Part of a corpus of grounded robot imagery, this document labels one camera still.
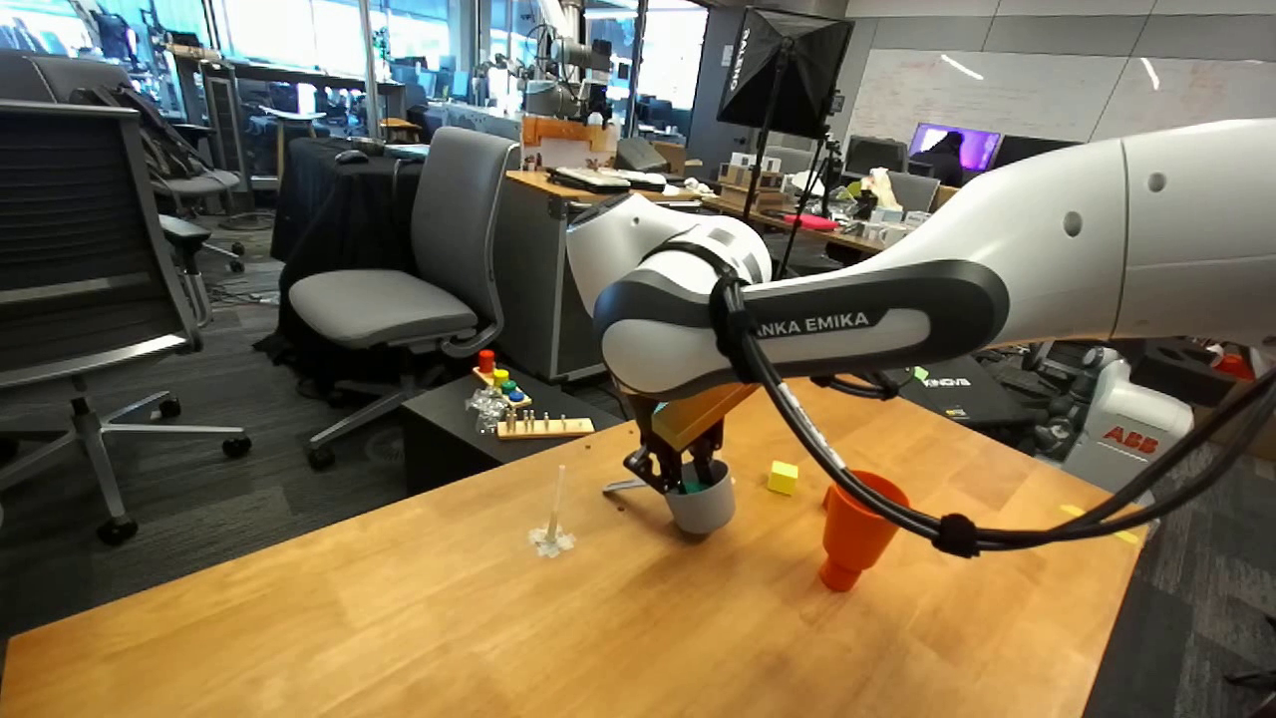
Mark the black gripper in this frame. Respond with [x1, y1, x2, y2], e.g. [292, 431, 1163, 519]
[622, 418, 734, 498]

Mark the gray measuring cup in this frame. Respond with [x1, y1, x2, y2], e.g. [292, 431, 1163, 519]
[601, 455, 740, 543]

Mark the white ABB robot base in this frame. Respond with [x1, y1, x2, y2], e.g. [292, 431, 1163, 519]
[1061, 346, 1200, 507]

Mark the orange plastic cup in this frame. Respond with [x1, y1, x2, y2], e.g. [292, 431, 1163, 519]
[813, 469, 918, 599]

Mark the yellow block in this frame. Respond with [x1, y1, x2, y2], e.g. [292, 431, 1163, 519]
[762, 461, 805, 503]

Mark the wooden peg board toy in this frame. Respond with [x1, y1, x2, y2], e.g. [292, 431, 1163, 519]
[490, 410, 601, 446]

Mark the colourful stacking toy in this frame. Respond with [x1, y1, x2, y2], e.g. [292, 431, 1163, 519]
[465, 346, 537, 414]

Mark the clear plastic bag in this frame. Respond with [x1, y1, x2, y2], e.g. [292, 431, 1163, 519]
[460, 387, 518, 439]

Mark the gray metal cabinet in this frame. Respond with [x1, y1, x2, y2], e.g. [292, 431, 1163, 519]
[490, 168, 630, 387]

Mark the cluttered wooden desk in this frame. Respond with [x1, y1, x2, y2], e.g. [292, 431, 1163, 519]
[691, 155, 970, 272]

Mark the flat gray tray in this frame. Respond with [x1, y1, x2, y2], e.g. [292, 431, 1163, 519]
[544, 159, 647, 199]

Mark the gray office chair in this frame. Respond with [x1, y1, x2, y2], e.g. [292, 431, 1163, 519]
[284, 124, 526, 476]

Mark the orange box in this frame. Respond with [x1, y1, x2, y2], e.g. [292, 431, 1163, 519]
[516, 114, 627, 177]

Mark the black softbox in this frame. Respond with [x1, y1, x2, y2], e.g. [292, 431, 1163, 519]
[715, 10, 856, 145]

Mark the purple lit monitor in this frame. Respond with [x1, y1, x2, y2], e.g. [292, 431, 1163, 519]
[904, 120, 1010, 185]

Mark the black cloth covered table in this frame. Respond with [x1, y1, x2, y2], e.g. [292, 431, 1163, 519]
[258, 132, 431, 276]

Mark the wide dark monitor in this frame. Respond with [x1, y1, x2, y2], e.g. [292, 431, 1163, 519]
[994, 132, 1081, 177]

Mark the red object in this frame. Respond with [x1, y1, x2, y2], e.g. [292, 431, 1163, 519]
[1208, 344, 1265, 387]

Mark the dark background office chair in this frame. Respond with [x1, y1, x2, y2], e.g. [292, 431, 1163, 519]
[112, 75, 258, 276]

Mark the black mesh office chair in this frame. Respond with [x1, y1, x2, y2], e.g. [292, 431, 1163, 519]
[0, 96, 254, 551]

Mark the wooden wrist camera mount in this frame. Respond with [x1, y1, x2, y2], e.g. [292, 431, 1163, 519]
[647, 379, 762, 455]

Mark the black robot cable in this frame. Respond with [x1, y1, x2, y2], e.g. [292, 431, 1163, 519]
[708, 276, 1276, 562]

